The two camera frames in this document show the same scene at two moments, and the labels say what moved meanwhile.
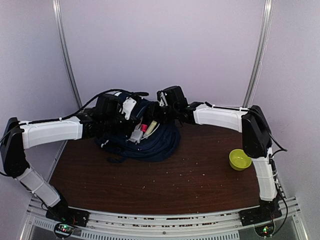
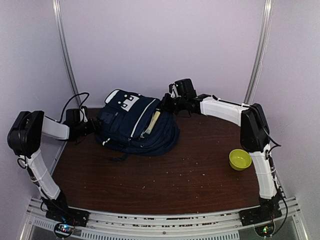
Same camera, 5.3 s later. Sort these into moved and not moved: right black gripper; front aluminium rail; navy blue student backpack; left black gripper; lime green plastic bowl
Moved: left black gripper; navy blue student backpack; right black gripper
Not moved: lime green plastic bowl; front aluminium rail
